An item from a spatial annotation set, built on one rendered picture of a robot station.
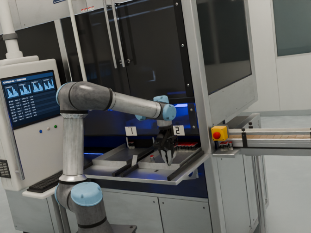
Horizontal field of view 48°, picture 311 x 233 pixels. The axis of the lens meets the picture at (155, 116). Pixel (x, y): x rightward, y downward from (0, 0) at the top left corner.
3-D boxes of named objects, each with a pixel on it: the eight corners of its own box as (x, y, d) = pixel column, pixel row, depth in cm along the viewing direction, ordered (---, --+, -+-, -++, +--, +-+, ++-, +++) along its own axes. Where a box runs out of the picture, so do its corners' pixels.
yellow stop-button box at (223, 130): (217, 137, 201) (215, 125, 200) (229, 137, 197) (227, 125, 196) (212, 141, 195) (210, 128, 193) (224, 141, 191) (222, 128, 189)
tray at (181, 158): (168, 148, 222) (167, 143, 221) (206, 149, 208) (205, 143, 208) (138, 168, 194) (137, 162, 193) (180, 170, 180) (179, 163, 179)
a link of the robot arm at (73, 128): (67, 217, 140) (69, 80, 138) (52, 207, 151) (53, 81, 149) (94, 211, 148) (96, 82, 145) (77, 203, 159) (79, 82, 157)
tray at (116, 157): (126, 147, 240) (125, 143, 240) (158, 148, 226) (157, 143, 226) (93, 165, 212) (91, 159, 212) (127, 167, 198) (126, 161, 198)
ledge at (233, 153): (221, 149, 209) (221, 146, 209) (242, 150, 202) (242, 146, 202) (212, 157, 198) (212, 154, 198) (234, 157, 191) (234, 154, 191)
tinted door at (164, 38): (132, 101, 220) (116, 4, 209) (195, 96, 196) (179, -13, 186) (132, 101, 219) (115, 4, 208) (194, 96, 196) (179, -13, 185)
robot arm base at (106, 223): (103, 252, 132) (98, 228, 130) (70, 249, 138) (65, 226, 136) (121, 230, 146) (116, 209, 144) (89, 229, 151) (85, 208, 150)
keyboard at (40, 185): (75, 167, 240) (75, 163, 240) (90, 168, 232) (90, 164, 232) (26, 191, 208) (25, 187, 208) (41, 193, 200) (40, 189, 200)
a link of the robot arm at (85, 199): (85, 228, 132) (78, 195, 129) (69, 218, 142) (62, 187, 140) (112, 215, 139) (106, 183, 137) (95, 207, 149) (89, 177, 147)
